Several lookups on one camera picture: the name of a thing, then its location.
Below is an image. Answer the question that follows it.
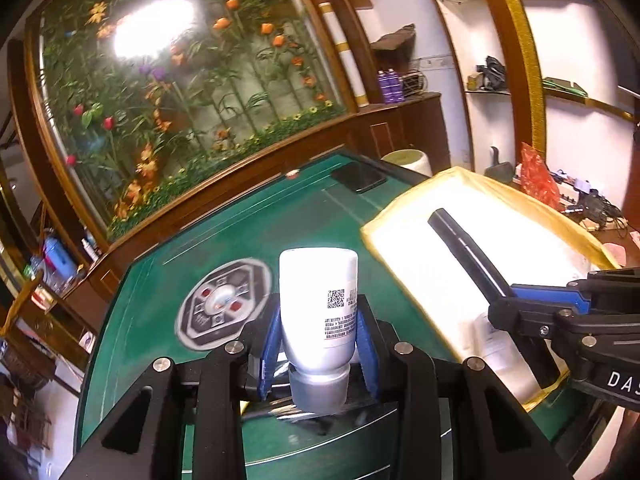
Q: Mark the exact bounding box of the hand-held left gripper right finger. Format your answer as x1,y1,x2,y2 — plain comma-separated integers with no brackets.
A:
350,295,576,480

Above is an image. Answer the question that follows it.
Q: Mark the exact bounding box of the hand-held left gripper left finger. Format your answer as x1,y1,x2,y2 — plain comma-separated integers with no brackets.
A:
60,305,288,480

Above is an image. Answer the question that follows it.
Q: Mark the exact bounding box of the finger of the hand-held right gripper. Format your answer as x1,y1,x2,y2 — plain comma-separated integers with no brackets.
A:
487,297,640,390
510,268,640,314

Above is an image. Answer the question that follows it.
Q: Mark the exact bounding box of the white bottle with grey cap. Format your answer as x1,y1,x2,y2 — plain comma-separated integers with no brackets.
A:
278,247,360,417

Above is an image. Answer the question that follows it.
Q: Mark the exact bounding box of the long black tube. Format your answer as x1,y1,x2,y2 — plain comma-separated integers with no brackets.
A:
427,208,513,307

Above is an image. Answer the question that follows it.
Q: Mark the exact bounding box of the white box with yellow rim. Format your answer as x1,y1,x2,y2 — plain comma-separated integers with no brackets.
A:
360,166,623,413

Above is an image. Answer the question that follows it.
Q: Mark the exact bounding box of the person's right forearm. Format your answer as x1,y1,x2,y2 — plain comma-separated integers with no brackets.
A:
602,407,640,480

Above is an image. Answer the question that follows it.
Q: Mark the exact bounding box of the white plastic cylinder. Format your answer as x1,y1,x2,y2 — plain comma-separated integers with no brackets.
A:
470,310,543,402

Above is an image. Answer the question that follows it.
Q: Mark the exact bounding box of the red plastic bag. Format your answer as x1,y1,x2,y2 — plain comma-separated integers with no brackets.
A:
515,141,563,211

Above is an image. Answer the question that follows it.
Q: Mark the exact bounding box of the black dustpan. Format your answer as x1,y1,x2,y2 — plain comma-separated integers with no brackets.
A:
484,146,516,183

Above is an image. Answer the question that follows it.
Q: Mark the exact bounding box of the black phone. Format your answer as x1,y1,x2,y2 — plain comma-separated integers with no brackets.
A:
331,162,388,194

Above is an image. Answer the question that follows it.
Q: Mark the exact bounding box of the white bin with green lid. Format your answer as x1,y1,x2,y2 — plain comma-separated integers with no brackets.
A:
382,149,433,178

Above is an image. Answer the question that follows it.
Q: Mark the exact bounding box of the green flat item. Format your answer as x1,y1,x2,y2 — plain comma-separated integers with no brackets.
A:
542,76,588,97

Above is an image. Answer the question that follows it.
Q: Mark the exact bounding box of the wooden shelf unit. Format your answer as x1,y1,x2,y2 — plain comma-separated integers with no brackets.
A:
0,200,116,391

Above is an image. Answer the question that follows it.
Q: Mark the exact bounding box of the low wooden cabinet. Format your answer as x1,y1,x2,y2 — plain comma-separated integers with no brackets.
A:
350,92,451,171

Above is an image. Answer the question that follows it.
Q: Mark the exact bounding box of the blue water bottle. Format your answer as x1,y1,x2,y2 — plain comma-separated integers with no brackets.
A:
42,237,78,281

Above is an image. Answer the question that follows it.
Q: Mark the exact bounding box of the gold arch pillar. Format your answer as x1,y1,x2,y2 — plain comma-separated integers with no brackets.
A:
467,0,546,161

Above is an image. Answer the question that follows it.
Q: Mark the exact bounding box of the artificial flower display window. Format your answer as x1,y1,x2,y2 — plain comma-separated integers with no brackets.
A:
25,0,351,241

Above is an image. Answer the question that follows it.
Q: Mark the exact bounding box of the white column with gold bands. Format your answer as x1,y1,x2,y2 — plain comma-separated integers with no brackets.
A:
318,1,371,108

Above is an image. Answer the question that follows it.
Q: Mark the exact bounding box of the cable and electronics clutter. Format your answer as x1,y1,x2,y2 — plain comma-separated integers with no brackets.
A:
550,170,628,233

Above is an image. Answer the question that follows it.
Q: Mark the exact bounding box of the black strap bundle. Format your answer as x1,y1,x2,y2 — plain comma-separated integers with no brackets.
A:
475,56,511,93

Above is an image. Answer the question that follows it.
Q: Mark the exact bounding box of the wire basket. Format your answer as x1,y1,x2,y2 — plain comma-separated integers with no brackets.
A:
402,72,427,97

